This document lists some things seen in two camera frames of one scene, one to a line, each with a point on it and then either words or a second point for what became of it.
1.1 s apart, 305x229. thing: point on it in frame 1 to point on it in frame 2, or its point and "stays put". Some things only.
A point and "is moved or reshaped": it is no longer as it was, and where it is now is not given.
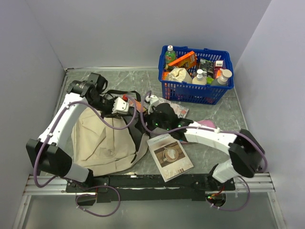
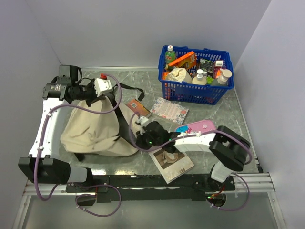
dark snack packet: (207, 66) stays put
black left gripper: (109, 114) to (95, 98)
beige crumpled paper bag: (179, 74) stays put
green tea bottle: (170, 55) stays put
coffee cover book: (171, 160) stays put
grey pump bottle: (226, 73) stays put
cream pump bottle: (199, 79) stays put
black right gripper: (148, 119) to (140, 140)
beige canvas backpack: (103, 150) is moved or reshaped
